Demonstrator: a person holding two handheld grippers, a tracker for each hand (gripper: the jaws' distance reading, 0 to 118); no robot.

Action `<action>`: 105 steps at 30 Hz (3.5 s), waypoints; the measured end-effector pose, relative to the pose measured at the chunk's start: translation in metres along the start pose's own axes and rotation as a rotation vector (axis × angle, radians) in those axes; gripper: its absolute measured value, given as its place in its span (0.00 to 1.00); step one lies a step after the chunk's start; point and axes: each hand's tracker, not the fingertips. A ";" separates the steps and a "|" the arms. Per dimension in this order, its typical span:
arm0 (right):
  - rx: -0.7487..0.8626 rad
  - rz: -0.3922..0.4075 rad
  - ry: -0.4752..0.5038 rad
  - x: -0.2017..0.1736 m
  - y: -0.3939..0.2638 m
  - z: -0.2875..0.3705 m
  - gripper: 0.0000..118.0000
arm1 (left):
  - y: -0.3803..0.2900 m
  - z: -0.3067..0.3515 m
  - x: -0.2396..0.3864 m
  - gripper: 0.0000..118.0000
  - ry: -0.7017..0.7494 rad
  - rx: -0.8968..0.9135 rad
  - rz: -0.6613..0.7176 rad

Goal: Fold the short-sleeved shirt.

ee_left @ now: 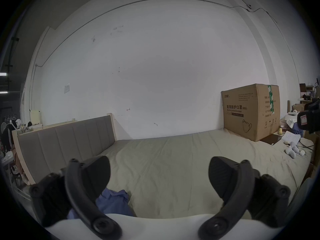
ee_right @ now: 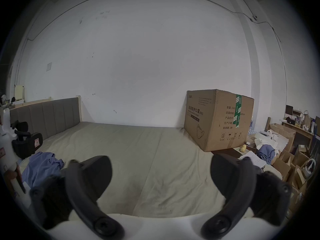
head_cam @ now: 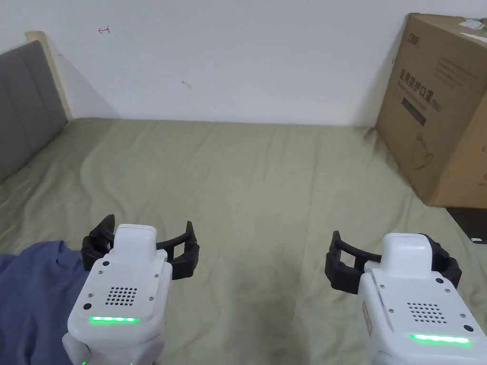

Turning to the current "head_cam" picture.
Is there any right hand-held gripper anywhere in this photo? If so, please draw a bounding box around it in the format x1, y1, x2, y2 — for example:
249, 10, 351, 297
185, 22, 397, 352
324, 230, 487, 365

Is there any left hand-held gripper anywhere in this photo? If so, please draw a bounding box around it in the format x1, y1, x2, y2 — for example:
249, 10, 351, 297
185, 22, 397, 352
62, 214, 200, 365

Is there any blue garment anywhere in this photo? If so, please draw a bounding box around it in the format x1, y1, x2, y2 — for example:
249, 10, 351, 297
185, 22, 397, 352
0, 239, 90, 365

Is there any bed with pale green sheet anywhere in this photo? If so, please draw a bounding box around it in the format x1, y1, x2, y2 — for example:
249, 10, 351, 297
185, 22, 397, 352
0, 117, 487, 365

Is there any brown cardboard carton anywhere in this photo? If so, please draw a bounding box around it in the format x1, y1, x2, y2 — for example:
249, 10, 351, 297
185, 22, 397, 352
375, 13, 487, 209

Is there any grey padded headboard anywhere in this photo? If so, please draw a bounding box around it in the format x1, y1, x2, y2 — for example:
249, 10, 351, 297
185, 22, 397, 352
0, 40, 69, 185

